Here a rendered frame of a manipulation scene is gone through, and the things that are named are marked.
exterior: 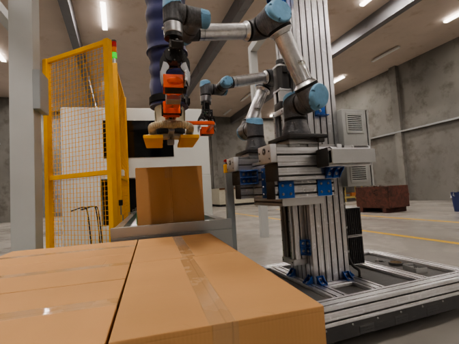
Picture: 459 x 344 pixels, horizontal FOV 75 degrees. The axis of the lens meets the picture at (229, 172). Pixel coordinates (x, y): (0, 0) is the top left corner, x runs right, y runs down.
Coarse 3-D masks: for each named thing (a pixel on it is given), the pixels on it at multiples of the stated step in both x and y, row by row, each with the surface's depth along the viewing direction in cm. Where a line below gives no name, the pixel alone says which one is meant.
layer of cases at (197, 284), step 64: (0, 256) 137; (64, 256) 127; (128, 256) 119; (192, 256) 112; (0, 320) 61; (64, 320) 59; (128, 320) 57; (192, 320) 55; (256, 320) 55; (320, 320) 58
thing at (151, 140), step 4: (144, 136) 154; (148, 136) 154; (152, 136) 155; (156, 136) 155; (160, 136) 156; (144, 140) 159; (148, 140) 159; (152, 140) 160; (156, 140) 161; (160, 140) 161; (148, 144) 172; (152, 144) 173; (156, 144) 174; (160, 144) 174
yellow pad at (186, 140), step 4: (180, 136) 158; (184, 136) 159; (188, 136) 159; (192, 136) 159; (196, 136) 160; (180, 140) 165; (184, 140) 165; (188, 140) 166; (192, 140) 166; (196, 140) 167; (180, 144) 178; (184, 144) 179; (188, 144) 180; (192, 144) 180
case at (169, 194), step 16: (144, 176) 180; (160, 176) 182; (176, 176) 185; (192, 176) 187; (144, 192) 179; (160, 192) 182; (176, 192) 184; (192, 192) 186; (144, 208) 179; (160, 208) 181; (176, 208) 183; (192, 208) 185; (144, 224) 178
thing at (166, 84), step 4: (164, 76) 111; (168, 76) 111; (172, 76) 112; (176, 76) 112; (180, 76) 112; (164, 80) 111; (164, 84) 111; (168, 84) 111; (172, 84) 112; (176, 84) 112; (180, 84) 112; (164, 88) 118; (168, 88) 113; (172, 88) 113; (176, 88) 113; (180, 88) 113; (164, 92) 118; (168, 92) 117; (172, 92) 117; (176, 92) 118; (180, 92) 118
